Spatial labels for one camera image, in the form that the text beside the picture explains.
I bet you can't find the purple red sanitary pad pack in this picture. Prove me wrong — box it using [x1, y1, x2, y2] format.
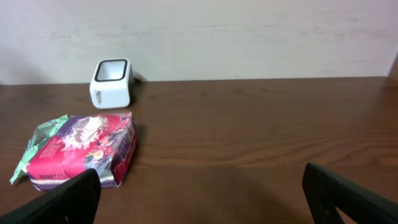
[22, 113, 137, 190]

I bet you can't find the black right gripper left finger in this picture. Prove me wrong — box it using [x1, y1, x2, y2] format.
[1, 169, 101, 224]

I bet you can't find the teal green wipes packet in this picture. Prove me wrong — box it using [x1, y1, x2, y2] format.
[10, 114, 69, 185]

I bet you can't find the white barcode scanner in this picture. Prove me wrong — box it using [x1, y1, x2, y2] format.
[90, 58, 134, 110]

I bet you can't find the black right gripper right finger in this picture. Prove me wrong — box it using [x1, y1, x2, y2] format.
[302, 162, 397, 224]

